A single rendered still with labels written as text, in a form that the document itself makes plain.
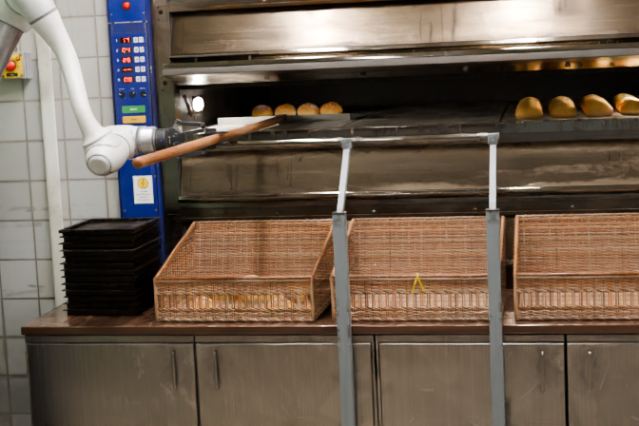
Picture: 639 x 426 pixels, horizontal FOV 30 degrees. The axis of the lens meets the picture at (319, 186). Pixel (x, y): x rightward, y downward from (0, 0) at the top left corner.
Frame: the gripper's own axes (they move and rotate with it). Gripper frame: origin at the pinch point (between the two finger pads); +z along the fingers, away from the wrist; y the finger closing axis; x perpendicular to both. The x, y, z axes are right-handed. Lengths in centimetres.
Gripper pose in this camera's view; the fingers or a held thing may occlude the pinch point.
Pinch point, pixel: (217, 138)
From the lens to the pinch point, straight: 387.6
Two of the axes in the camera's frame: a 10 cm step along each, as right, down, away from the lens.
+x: -1.8, 1.2, -9.8
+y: 0.4, 9.9, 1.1
